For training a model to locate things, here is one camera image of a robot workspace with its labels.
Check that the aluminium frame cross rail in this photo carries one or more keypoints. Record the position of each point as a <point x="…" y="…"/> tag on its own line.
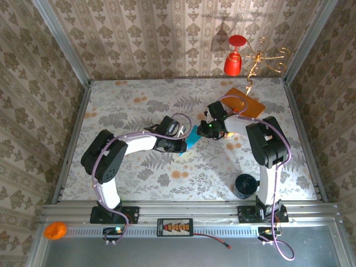
<point x="180" y="211"/>

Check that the orange crumpled ball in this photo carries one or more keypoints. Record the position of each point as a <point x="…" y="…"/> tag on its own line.
<point x="55" y="231"/>

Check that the blue paper sheet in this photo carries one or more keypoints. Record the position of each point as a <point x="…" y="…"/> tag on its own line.
<point x="192" y="139"/>

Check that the grey metal base plate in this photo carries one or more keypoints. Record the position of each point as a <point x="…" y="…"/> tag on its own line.
<point x="167" y="253"/>

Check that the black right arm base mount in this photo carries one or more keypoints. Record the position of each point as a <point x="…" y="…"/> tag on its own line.
<point x="246" y="215"/>

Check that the small left controller board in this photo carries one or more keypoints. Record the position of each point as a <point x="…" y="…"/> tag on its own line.
<point x="111" y="231"/>

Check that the floral patterned table cover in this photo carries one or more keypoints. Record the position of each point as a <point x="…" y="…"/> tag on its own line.
<point x="125" y="91"/>

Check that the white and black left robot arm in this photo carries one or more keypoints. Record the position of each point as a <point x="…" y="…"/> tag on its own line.
<point x="139" y="143"/>

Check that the red wine glass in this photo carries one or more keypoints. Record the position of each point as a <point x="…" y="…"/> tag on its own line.
<point x="233" y="65"/>

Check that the orange wooden base board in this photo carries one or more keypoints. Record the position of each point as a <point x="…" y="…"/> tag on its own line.
<point x="254" y="107"/>

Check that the aluminium table side rail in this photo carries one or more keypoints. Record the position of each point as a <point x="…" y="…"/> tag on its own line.
<point x="71" y="144"/>
<point x="306" y="144"/>

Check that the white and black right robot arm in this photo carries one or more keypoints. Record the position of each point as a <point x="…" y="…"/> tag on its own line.
<point x="236" y="125"/>

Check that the aluminium corner post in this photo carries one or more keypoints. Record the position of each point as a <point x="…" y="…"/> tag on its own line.
<point x="59" y="41"/>
<point x="311" y="39"/>

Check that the small right controller board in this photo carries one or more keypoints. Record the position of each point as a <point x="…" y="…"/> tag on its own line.
<point x="264" y="231"/>

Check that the black power distribution board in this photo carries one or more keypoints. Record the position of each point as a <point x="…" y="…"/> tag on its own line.
<point x="175" y="227"/>

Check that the small controller board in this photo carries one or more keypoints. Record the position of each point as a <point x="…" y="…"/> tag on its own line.
<point x="111" y="231"/>
<point x="264" y="231"/>

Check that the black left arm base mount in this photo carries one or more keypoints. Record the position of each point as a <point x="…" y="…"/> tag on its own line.
<point x="132" y="214"/>

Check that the dark blue mug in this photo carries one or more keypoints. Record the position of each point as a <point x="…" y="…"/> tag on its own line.
<point x="244" y="186"/>

